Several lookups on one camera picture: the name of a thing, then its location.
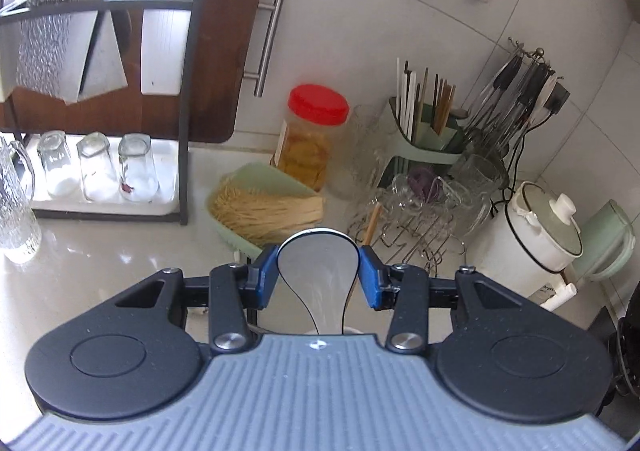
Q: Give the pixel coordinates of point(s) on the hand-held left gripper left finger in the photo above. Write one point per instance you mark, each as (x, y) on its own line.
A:
(265, 277)

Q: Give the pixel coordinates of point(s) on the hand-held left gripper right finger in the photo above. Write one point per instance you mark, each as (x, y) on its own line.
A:
(372, 278)

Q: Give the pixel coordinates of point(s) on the long bamboo chopstick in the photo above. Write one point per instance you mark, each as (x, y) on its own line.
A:
(372, 226)

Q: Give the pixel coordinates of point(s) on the dried noodles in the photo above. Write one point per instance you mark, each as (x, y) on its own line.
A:
(270, 216)

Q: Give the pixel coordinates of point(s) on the green plastic basket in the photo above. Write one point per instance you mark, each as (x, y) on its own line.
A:
(225, 226)

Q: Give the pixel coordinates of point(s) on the purple cup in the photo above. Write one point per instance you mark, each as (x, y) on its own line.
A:
(425, 183)

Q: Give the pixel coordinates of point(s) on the large clear glass pitcher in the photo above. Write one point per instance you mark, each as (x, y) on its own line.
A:
(360, 151)

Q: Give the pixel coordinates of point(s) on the plastic jar red lid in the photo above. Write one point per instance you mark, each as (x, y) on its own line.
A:
(307, 146)

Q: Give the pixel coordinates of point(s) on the white tray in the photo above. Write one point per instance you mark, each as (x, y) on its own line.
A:
(165, 181)

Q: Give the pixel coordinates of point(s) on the green chopstick holder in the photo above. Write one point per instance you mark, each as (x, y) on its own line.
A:
(430, 143)

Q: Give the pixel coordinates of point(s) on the white electric cooker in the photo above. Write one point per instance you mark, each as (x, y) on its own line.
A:
(520, 241)

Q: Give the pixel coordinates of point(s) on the glass tumbler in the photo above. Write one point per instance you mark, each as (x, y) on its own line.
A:
(137, 168)
(97, 168)
(57, 166)

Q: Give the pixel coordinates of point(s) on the black metal dish rack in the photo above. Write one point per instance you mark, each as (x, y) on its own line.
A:
(192, 81)

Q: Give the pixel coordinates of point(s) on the hanging utensil rack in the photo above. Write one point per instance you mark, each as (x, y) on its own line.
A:
(510, 91)

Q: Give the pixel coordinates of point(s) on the green kettle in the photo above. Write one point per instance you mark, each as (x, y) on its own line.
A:
(602, 241)

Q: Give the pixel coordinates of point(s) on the wooden cutting board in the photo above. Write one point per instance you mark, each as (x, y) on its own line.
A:
(225, 31)

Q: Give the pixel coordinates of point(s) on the white plastic cutting board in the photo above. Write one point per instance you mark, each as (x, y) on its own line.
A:
(162, 46)

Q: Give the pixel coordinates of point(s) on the textured glass pitcher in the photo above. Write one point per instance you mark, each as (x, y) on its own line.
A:
(17, 211)

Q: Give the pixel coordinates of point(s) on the white black-edged sponge cloth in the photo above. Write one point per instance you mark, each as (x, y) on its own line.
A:
(105, 66)

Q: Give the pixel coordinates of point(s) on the black pan with lid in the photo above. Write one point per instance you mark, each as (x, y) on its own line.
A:
(627, 356)

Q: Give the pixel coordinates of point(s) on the grey textured cloth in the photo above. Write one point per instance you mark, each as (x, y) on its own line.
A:
(50, 31)

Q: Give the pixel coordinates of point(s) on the black wall outlet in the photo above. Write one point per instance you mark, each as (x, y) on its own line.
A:
(556, 98)

